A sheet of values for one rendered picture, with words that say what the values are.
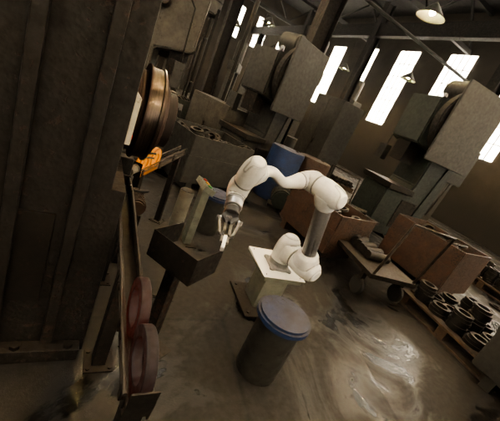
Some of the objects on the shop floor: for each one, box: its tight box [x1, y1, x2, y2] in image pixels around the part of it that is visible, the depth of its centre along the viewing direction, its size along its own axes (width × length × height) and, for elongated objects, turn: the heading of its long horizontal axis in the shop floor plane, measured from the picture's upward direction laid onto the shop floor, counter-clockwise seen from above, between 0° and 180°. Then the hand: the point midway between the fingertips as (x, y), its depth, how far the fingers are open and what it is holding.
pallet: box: [399, 279, 500, 394], centre depth 321 cm, size 120×81×44 cm
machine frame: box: [0, 0, 163, 366], centre depth 143 cm, size 73×108×176 cm
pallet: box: [330, 171, 355, 194], centre depth 969 cm, size 120×82×32 cm
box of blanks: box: [160, 118, 255, 192], centre depth 441 cm, size 103×83×77 cm
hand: (224, 242), depth 135 cm, fingers closed
